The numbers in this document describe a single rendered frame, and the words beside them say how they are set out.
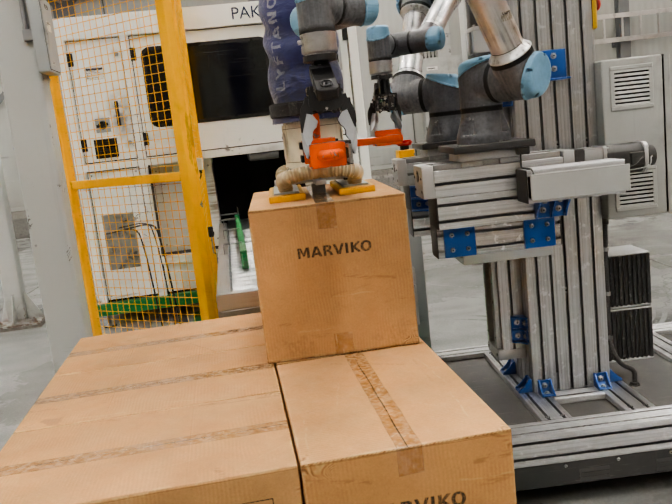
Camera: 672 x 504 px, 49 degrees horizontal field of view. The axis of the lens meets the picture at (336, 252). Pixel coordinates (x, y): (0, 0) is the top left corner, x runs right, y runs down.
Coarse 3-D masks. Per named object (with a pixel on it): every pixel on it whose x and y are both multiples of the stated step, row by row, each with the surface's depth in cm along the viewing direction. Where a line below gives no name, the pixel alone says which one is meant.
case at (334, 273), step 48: (336, 192) 208; (384, 192) 192; (288, 240) 185; (336, 240) 186; (384, 240) 187; (288, 288) 187; (336, 288) 188; (384, 288) 189; (288, 336) 189; (336, 336) 190; (384, 336) 191
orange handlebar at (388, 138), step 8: (384, 136) 217; (392, 136) 217; (400, 136) 218; (360, 144) 216; (368, 144) 217; (320, 152) 148; (328, 152) 147; (336, 152) 147; (344, 152) 149; (328, 160) 148
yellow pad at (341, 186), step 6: (336, 180) 222; (342, 180) 218; (330, 186) 230; (336, 186) 207; (342, 186) 203; (348, 186) 200; (354, 186) 199; (360, 186) 198; (366, 186) 198; (372, 186) 198; (342, 192) 198; (348, 192) 198; (354, 192) 198; (360, 192) 198
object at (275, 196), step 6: (294, 186) 217; (300, 186) 221; (270, 192) 211; (276, 192) 202; (288, 192) 199; (294, 192) 199; (300, 192) 199; (270, 198) 196; (276, 198) 197; (282, 198) 197; (288, 198) 197; (294, 198) 197; (300, 198) 197
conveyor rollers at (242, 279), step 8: (232, 232) 467; (248, 232) 452; (232, 240) 424; (248, 240) 424; (232, 248) 397; (248, 248) 389; (232, 256) 370; (240, 256) 370; (248, 256) 363; (232, 264) 344; (240, 264) 344; (232, 272) 326; (240, 272) 326; (248, 272) 319; (232, 280) 309; (240, 280) 309; (248, 280) 301; (256, 280) 301; (232, 288) 301; (240, 288) 291; (248, 288) 291
